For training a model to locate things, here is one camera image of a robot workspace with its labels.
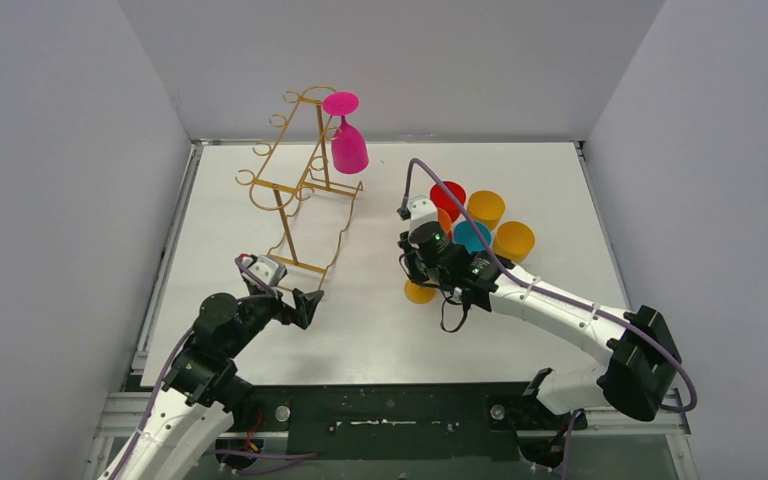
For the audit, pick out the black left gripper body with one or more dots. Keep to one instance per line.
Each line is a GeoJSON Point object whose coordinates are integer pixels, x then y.
{"type": "Point", "coordinates": [292, 307]}

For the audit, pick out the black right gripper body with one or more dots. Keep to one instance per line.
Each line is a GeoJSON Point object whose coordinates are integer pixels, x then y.
{"type": "Point", "coordinates": [419, 266]}

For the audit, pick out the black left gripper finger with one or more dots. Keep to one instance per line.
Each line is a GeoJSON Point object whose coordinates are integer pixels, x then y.
{"type": "Point", "coordinates": [305, 305]}
{"type": "Point", "coordinates": [255, 285]}

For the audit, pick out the orange wine glass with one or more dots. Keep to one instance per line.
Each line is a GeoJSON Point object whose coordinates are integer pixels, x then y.
{"type": "Point", "coordinates": [445, 222]}

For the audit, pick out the blue wine glass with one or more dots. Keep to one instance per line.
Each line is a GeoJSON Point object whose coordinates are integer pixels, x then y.
{"type": "Point", "coordinates": [474, 240]}

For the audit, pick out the yellow wine glass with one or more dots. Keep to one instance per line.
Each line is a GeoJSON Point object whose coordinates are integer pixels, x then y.
{"type": "Point", "coordinates": [486, 207]}
{"type": "Point", "coordinates": [419, 293]}
{"type": "Point", "coordinates": [514, 241]}

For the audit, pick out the red wine glass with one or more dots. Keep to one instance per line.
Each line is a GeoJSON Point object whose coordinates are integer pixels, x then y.
{"type": "Point", "coordinates": [448, 197]}

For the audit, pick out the magenta wine glass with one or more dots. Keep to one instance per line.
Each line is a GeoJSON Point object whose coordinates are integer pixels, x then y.
{"type": "Point", "coordinates": [349, 148]}

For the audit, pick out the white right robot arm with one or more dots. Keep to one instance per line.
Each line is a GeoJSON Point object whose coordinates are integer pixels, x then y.
{"type": "Point", "coordinates": [633, 356]}

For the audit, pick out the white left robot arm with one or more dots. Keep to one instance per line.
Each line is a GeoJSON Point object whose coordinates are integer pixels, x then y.
{"type": "Point", "coordinates": [199, 394]}

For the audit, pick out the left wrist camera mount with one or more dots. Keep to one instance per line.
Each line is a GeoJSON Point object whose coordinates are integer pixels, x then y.
{"type": "Point", "coordinates": [266, 268]}

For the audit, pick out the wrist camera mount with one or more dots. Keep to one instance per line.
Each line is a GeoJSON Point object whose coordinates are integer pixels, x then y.
{"type": "Point", "coordinates": [417, 211]}
{"type": "Point", "coordinates": [266, 268]}

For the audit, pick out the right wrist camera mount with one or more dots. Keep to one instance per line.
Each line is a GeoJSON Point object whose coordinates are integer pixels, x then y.
{"type": "Point", "coordinates": [417, 211]}

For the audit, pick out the gold wire glass rack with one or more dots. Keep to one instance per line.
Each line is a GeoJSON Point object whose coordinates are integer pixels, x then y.
{"type": "Point", "coordinates": [287, 200]}

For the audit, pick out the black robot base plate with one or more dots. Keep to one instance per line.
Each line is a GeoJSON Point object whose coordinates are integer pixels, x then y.
{"type": "Point", "coordinates": [495, 421]}

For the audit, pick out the aluminium table edge rail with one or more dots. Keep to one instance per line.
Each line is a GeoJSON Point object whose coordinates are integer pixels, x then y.
{"type": "Point", "coordinates": [368, 332]}

